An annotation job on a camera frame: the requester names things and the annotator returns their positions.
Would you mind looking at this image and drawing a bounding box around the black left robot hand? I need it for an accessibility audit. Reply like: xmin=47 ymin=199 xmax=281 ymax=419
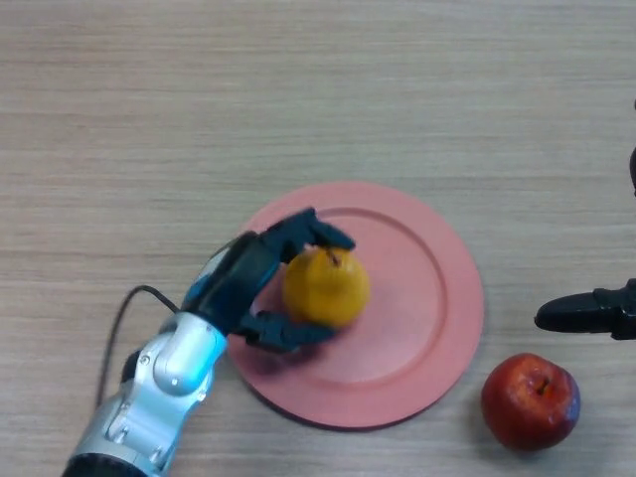
xmin=179 ymin=207 xmax=357 ymax=354

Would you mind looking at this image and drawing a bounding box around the pink round plate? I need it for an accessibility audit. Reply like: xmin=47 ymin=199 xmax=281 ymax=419
xmin=226 ymin=181 xmax=486 ymax=429

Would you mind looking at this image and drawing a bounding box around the yellow pear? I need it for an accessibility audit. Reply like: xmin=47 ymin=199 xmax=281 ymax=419
xmin=281 ymin=246 xmax=372 ymax=329

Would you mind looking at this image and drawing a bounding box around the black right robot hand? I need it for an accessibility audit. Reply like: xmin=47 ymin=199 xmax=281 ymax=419
xmin=534 ymin=98 xmax=636 ymax=342

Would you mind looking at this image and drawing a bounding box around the red apple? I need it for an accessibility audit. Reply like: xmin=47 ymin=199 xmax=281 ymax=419
xmin=480 ymin=353 xmax=581 ymax=452

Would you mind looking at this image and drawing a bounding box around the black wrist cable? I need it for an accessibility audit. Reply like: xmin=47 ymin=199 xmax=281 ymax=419
xmin=95 ymin=284 xmax=183 ymax=409

